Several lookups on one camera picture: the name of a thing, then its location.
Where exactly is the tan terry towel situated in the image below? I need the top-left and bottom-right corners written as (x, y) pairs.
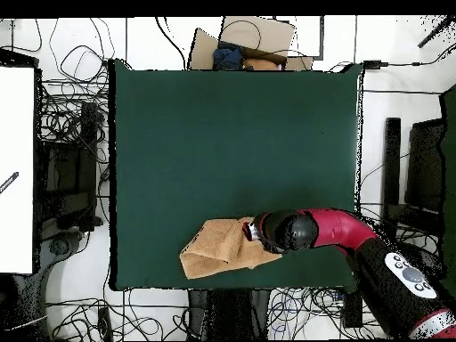
top-left (178, 216), bottom-right (285, 281)

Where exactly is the dark green table cloth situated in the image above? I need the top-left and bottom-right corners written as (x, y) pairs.
top-left (107, 58), bottom-right (365, 292)

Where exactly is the black upright bar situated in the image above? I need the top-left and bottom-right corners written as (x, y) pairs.
top-left (379, 117), bottom-right (403, 246)

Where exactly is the orange garment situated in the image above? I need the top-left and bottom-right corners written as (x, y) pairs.
top-left (241, 57), bottom-right (283, 71)

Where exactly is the black power strip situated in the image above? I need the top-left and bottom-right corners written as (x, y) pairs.
top-left (96, 305), bottom-right (115, 342)

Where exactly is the dark blue garment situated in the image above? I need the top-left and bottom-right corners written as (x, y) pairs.
top-left (212, 41), bottom-right (246, 71)

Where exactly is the black stand base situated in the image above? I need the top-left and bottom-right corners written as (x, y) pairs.
top-left (40, 230), bottom-right (91, 269)

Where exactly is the brown cardboard box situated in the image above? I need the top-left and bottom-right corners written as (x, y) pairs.
top-left (187, 15), bottom-right (314, 71)

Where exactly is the black power adapter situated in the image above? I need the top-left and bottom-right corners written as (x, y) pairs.
top-left (362, 59), bottom-right (390, 71)

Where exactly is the white board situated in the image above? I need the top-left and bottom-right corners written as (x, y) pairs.
top-left (0, 65), bottom-right (36, 275)

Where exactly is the black marker pen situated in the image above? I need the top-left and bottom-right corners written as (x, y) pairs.
top-left (0, 171), bottom-right (20, 196)

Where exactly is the black rod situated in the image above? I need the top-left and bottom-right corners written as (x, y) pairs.
top-left (417, 15), bottom-right (456, 50)

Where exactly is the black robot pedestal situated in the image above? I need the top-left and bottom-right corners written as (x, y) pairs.
top-left (186, 288), bottom-right (273, 342)

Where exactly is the black and blue cable tangle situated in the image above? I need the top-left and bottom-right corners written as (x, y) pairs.
top-left (270, 286), bottom-right (346, 342)

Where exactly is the black cable loop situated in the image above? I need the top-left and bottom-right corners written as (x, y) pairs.
top-left (218, 19), bottom-right (264, 49)
top-left (48, 17), bottom-right (117, 86)

